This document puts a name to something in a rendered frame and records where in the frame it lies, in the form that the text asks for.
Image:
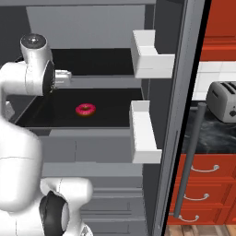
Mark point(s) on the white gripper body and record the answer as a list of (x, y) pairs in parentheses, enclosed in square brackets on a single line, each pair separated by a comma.
[(62, 78)]

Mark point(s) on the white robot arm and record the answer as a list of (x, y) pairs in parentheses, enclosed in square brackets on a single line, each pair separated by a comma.
[(18, 159)]

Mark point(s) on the black fridge shelf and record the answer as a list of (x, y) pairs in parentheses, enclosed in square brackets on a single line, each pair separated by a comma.
[(92, 61), (110, 107)]

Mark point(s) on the pink frosted donut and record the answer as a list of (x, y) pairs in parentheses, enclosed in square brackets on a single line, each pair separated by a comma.
[(85, 109)]

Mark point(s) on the grey fridge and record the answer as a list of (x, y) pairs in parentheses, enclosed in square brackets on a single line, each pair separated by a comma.
[(92, 24)]

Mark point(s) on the white fridge door bin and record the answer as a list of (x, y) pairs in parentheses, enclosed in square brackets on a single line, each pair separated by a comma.
[(142, 138), (147, 61)]

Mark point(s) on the grey fridge door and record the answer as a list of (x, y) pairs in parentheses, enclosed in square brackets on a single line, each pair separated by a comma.
[(172, 101)]

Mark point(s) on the grey fridge drawer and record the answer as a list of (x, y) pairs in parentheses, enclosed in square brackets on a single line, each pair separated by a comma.
[(116, 209)]

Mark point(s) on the silver toaster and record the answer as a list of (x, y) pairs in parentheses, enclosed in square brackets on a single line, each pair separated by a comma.
[(221, 103)]

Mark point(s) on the red drawer front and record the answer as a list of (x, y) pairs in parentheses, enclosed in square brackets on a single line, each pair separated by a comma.
[(221, 161), (218, 192), (212, 215)]

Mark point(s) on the red wall cupboard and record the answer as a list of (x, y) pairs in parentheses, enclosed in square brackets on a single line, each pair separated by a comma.
[(219, 27)]

